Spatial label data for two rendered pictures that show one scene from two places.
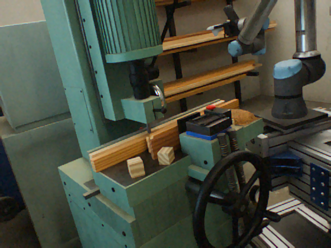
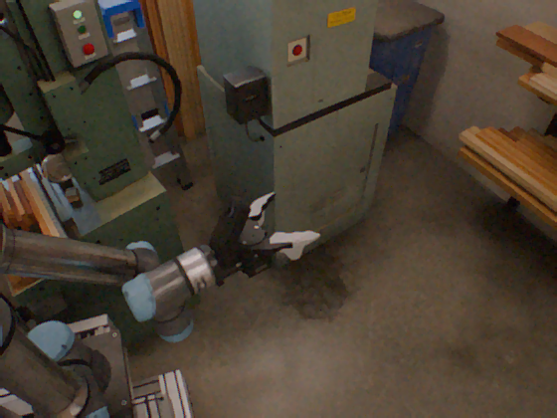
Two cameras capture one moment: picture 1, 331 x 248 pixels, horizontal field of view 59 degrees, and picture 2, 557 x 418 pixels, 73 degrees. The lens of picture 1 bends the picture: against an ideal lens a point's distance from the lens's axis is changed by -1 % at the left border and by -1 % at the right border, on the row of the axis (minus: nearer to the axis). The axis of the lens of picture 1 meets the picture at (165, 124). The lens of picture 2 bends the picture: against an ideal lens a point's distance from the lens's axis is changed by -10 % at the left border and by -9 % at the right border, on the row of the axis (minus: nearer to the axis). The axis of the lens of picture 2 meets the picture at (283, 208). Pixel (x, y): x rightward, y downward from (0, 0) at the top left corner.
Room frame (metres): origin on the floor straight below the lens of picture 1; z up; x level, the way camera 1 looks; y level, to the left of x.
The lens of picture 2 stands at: (1.74, -0.91, 1.84)
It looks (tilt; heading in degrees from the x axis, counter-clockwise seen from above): 49 degrees down; 86
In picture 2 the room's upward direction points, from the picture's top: straight up
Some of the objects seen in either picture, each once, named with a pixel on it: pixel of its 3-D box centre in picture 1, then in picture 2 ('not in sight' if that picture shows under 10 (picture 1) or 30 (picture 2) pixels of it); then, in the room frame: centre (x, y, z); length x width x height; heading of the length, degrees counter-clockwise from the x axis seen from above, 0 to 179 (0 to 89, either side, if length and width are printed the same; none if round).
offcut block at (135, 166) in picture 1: (135, 167); not in sight; (0.75, 0.10, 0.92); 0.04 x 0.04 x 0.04; 15
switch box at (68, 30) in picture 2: not in sight; (80, 30); (1.28, 0.13, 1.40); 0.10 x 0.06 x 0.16; 36
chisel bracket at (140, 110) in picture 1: (142, 110); (17, 160); (0.95, 0.07, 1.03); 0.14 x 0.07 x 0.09; 36
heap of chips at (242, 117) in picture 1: (236, 114); (29, 266); (1.06, -0.27, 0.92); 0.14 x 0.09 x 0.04; 36
